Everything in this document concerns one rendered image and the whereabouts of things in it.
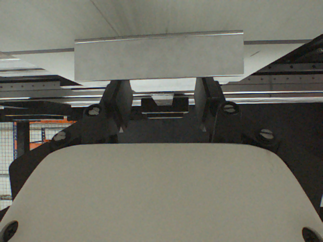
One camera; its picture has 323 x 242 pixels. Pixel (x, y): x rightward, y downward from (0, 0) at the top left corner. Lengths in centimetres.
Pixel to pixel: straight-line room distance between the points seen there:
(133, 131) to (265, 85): 54
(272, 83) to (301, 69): 9
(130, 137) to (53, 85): 37
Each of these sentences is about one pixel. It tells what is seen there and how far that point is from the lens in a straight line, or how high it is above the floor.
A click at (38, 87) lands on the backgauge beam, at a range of 58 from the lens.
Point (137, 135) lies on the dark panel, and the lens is 71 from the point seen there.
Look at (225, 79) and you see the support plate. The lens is 18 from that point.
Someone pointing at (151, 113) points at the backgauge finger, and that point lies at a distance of 37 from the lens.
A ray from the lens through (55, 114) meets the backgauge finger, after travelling 52.
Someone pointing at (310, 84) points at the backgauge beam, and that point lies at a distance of 58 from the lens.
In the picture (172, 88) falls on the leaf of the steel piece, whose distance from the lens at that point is 19.
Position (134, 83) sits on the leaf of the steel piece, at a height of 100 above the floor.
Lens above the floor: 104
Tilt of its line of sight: level
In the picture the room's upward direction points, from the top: 179 degrees clockwise
